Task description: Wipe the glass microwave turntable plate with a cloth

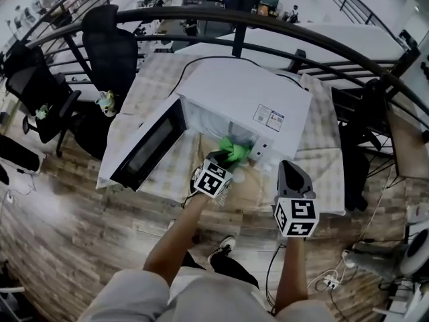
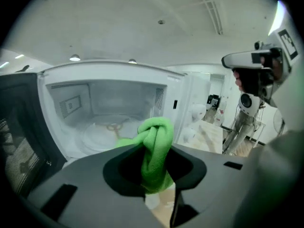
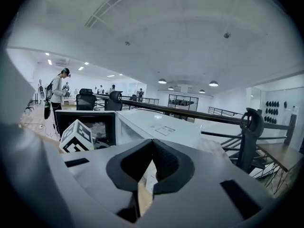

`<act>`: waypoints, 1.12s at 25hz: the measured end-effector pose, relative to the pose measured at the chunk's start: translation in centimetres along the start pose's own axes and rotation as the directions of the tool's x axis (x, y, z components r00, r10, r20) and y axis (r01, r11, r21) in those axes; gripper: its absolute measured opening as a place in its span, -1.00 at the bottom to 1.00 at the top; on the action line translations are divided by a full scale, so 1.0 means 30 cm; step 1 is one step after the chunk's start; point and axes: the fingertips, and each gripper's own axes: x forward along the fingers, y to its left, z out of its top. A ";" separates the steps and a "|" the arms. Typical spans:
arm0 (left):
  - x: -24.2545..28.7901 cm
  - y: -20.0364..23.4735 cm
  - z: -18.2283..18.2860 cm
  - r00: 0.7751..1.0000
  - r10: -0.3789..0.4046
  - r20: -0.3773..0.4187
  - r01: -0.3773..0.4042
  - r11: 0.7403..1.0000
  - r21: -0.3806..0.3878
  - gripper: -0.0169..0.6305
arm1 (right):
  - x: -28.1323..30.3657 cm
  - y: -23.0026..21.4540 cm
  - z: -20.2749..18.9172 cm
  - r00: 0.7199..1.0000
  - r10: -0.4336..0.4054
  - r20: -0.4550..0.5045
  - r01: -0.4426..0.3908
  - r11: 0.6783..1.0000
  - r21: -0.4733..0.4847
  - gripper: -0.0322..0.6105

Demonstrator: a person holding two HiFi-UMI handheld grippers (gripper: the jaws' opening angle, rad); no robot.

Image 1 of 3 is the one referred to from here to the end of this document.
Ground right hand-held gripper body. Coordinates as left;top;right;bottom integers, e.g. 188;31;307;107
273;160;320;238

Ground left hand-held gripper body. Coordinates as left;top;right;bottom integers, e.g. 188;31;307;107
192;150;235;200

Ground person's left forearm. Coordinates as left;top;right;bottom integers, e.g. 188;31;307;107
143;193;215;284

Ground person's right forearm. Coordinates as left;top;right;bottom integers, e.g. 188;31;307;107
274;236;309;315

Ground white microwave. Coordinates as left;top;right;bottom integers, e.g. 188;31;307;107
176;58;313;167

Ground beige flower placemat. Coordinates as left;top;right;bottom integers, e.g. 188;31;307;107
197;136;279;214

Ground checked tablecloth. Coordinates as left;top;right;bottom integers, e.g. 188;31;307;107
100;52;346;216

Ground person's black trouser leg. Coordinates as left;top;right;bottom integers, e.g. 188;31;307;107
180;252;261;290

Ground black chair behind table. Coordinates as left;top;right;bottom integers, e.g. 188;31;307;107
338;77;389;213

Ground person's light shirt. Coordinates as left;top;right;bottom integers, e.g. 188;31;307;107
76;266;336;322

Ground brown wooden side desk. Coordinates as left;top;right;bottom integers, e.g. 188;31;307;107
387;107;429;180

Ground pastel toy cup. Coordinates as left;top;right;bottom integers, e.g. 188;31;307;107
95;91;117;117

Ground black mesh office chair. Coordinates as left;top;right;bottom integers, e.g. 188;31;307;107
72;4;140;162

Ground black curved metal railing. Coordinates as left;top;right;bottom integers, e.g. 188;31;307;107
0;5;429;154

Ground black office chair with armrests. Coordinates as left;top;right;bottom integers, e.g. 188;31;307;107
3;44;83;159

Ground black stair railing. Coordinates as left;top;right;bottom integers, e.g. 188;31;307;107
314;0;403;46

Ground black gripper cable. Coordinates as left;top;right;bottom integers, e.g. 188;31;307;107
264;243;286;315
180;168;202;209

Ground long white cable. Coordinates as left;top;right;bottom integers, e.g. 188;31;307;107
306;166;393;291

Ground black power cable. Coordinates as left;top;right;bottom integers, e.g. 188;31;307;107
167;55;309;97

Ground white stair side wall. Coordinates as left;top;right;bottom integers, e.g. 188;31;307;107
174;23;406;76

